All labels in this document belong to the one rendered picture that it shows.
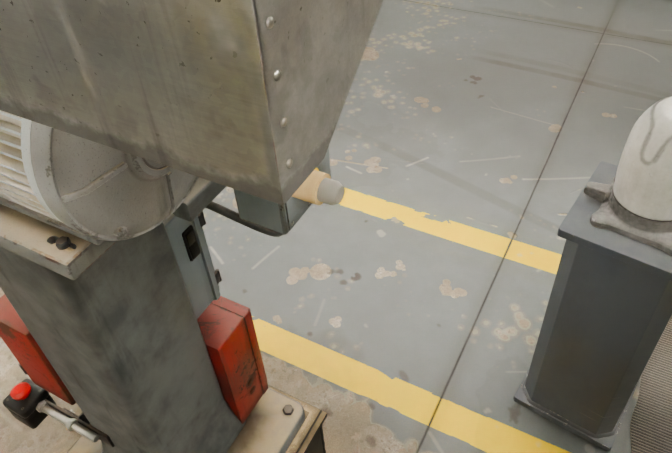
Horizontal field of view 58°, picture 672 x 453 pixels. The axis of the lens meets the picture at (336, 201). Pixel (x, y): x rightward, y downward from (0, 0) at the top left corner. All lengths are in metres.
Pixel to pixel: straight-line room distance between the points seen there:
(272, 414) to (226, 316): 0.33
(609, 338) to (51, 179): 1.27
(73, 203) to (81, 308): 0.32
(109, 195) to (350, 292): 1.51
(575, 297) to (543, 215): 0.97
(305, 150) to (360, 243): 1.89
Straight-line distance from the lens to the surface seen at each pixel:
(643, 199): 1.34
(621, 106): 3.14
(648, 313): 1.48
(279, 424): 1.54
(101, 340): 1.02
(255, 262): 2.25
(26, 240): 0.84
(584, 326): 1.57
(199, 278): 1.22
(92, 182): 0.66
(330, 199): 0.58
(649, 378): 2.07
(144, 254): 1.01
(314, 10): 0.36
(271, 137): 0.34
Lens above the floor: 1.64
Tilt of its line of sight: 42 degrees down
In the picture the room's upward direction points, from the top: 4 degrees counter-clockwise
